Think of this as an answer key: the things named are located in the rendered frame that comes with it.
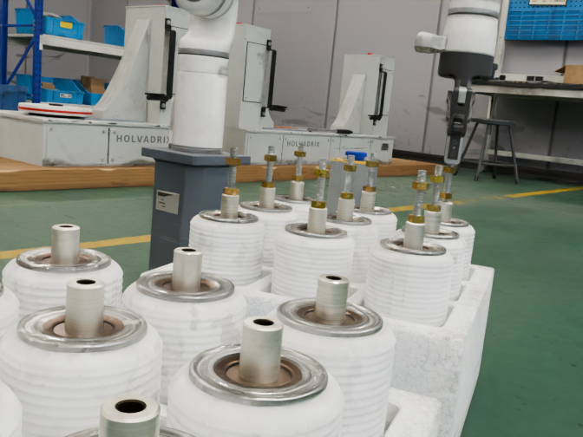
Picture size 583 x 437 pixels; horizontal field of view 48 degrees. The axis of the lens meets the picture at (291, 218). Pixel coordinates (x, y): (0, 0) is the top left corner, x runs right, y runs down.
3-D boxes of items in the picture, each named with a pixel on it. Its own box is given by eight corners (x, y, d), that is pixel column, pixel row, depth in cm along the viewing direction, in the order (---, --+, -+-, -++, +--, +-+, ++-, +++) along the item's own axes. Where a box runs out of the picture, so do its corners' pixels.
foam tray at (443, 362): (131, 410, 83) (139, 272, 80) (258, 326, 119) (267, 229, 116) (441, 502, 69) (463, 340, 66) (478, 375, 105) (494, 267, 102)
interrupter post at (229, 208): (216, 218, 84) (219, 192, 83) (234, 218, 85) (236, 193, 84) (222, 221, 82) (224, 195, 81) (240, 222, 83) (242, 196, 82)
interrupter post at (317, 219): (301, 233, 79) (304, 206, 79) (314, 231, 81) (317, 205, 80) (316, 237, 78) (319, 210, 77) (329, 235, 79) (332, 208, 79)
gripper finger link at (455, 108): (453, 86, 89) (447, 128, 91) (453, 88, 87) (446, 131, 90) (473, 88, 88) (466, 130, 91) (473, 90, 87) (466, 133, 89)
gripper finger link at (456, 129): (451, 122, 92) (446, 158, 93) (452, 122, 89) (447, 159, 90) (462, 123, 92) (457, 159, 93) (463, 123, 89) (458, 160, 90)
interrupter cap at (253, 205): (249, 214, 89) (250, 209, 89) (232, 205, 96) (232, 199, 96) (300, 215, 92) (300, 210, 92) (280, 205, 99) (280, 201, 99)
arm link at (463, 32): (415, 53, 99) (421, 11, 98) (491, 60, 97) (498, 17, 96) (413, 47, 91) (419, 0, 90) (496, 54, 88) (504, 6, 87)
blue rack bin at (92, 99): (57, 101, 595) (58, 78, 592) (94, 104, 625) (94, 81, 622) (90, 105, 565) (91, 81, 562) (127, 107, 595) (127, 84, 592)
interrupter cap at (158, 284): (114, 292, 49) (115, 283, 49) (170, 273, 56) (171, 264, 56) (203, 313, 46) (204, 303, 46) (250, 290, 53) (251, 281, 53)
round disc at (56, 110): (3, 111, 280) (3, 98, 280) (67, 115, 304) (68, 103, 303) (42, 117, 262) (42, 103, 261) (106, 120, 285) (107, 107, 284)
